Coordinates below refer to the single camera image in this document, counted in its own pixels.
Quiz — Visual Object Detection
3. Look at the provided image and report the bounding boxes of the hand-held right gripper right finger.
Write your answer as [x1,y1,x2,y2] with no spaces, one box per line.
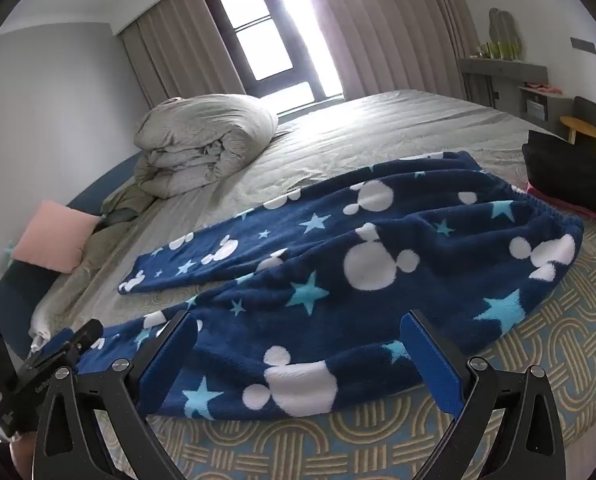
[399,309,568,480]

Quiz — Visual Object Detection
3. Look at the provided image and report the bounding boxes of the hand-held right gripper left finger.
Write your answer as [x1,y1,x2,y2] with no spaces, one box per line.
[32,309,202,480]

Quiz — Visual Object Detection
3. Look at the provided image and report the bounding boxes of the blue fleece star-print pants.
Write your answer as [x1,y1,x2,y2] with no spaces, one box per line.
[40,150,585,422]

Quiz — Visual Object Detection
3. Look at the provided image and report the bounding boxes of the person's left forearm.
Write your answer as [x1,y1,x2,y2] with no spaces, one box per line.
[8,430,40,480]

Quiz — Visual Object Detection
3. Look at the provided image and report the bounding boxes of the pink pillow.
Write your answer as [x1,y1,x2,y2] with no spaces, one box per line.
[12,200,103,275]

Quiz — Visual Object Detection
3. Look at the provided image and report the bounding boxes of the patterned beige blue bed mat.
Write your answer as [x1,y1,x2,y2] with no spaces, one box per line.
[95,220,596,480]

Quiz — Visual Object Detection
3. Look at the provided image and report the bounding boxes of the olive green cloth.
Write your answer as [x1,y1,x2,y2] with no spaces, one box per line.
[70,180,155,291]

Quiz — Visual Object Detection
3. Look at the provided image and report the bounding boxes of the pink fabric item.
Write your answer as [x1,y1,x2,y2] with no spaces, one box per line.
[526,182,586,212]

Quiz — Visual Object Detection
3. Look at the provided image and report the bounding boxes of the folded grey duvet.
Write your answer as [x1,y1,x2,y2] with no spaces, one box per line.
[134,94,279,199]

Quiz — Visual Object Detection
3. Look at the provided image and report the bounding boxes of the black cloth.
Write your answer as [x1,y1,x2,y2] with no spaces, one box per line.
[522,130,596,227]

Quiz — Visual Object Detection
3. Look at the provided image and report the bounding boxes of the bed with grey sheet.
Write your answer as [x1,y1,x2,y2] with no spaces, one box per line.
[0,89,596,480]

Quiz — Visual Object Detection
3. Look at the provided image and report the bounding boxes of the round wooden stool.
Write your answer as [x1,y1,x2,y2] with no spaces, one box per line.
[559,115,596,158]

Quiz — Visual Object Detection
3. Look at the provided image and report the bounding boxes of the grey desk with shelf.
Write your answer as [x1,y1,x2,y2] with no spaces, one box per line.
[456,55,573,133]

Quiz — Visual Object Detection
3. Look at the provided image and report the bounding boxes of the beige curtain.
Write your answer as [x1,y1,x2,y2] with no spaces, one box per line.
[298,0,471,104]
[123,0,249,107]

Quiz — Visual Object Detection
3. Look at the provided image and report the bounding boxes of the dark-framed window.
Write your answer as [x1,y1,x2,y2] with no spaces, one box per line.
[202,0,346,111]

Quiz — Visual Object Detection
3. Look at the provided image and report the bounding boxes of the yellow-green bottles on desk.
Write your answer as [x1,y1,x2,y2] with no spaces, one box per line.
[486,7,523,61]

